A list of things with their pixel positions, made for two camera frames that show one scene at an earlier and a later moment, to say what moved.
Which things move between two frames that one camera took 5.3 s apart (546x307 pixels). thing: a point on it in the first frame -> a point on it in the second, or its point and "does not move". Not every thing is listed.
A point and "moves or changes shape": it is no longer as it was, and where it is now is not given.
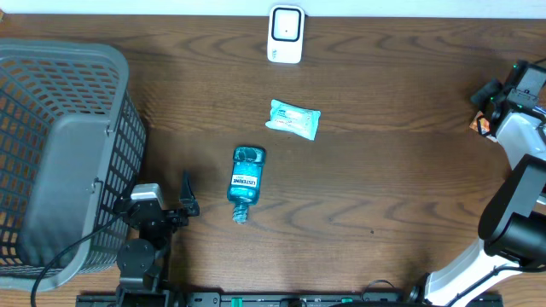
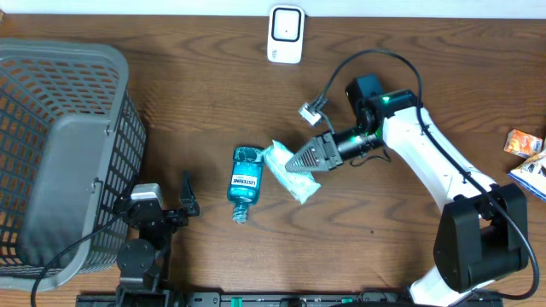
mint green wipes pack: x=302 y=121 -> x=300 y=184
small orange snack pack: x=481 y=124 moves or changes shape
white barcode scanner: x=285 y=42 does not move
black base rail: x=300 y=299 does not move
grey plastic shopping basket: x=72 y=139 does not move
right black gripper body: x=487 y=93 -> x=339 y=146
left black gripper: x=187 y=201 does not move
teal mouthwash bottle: x=245 y=180 does not move
